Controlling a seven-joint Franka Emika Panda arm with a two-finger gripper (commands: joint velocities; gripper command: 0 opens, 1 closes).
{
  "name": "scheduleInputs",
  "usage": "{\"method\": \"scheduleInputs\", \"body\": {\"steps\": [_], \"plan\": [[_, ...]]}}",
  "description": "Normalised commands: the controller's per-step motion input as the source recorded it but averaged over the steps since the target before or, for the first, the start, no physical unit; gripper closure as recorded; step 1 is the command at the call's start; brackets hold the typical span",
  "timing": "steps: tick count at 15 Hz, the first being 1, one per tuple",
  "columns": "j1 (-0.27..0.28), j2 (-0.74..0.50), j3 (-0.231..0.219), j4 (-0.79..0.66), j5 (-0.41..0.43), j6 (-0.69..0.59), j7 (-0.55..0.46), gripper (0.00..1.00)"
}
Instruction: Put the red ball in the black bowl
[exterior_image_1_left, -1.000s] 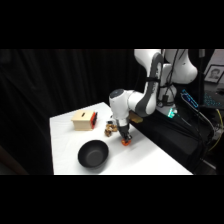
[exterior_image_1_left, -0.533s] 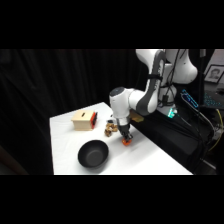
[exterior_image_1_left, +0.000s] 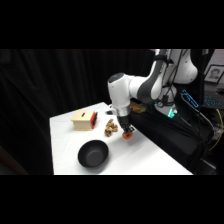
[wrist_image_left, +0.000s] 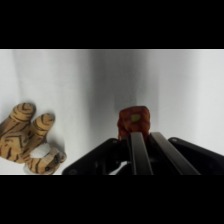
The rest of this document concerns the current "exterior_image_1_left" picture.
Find yellow cable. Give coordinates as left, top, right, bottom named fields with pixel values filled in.
left=208, top=108, right=223, bottom=152

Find tan wooden blocks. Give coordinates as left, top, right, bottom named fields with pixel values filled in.
left=104, top=118, right=119, bottom=138

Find black curtain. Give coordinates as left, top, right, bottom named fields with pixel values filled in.
left=0, top=49, right=156, bottom=176

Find flat red block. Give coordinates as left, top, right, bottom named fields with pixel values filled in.
left=91, top=111, right=98, bottom=129

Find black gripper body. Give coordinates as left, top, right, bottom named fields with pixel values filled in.
left=115, top=112, right=131, bottom=128

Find red ball with yellow dots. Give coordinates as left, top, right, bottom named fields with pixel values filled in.
left=121, top=130, right=134, bottom=140

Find small green light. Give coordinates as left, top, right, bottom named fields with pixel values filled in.
left=167, top=108, right=177, bottom=120

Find light wooden box with slot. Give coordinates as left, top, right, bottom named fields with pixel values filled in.
left=71, top=110, right=95, bottom=131

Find black robot stand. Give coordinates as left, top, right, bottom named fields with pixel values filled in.
left=128, top=98, right=216, bottom=175

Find framed portrait picture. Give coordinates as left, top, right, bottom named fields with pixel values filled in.
left=203, top=64, right=224, bottom=85

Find black bowl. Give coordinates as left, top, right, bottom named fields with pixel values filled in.
left=77, top=139, right=110, bottom=168

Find blue-lit control device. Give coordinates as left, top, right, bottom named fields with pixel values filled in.
left=181, top=88, right=200, bottom=110

